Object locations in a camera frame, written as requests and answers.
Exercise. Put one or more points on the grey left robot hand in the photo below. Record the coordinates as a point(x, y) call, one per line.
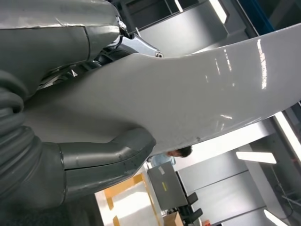
point(47, 46)

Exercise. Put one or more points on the stainless steel workbench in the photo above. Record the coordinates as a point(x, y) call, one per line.
point(131, 206)

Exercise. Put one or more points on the person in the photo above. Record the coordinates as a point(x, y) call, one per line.
point(181, 152)

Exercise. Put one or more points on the grey laptop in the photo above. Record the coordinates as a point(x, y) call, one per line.
point(169, 190)

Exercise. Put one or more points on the ceiling light strip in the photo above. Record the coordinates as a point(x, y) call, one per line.
point(219, 11)
point(256, 157)
point(288, 134)
point(274, 218)

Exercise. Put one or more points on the brown cardboard box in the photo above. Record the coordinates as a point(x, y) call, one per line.
point(173, 220)

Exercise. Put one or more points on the black office chair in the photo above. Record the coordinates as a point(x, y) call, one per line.
point(192, 215)

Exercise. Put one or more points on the yellow tape frame on workbench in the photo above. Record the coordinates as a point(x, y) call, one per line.
point(122, 185)

